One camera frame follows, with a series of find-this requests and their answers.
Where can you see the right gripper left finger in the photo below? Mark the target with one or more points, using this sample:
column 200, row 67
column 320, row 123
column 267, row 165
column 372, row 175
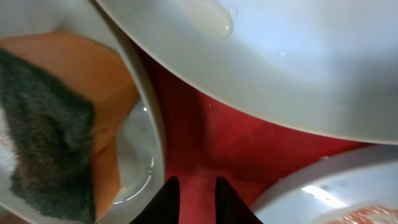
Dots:
column 164, row 208

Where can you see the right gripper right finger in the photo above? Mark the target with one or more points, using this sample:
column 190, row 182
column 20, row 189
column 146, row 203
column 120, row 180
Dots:
column 229, row 207

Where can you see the light blue plate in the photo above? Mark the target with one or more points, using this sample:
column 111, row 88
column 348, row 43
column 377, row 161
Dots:
column 358, row 186
column 326, row 67
column 140, row 141

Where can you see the green and orange sponge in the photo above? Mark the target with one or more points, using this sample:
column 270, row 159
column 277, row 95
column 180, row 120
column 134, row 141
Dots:
column 63, row 99

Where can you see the red plastic tray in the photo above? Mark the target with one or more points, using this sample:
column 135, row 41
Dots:
column 204, row 139

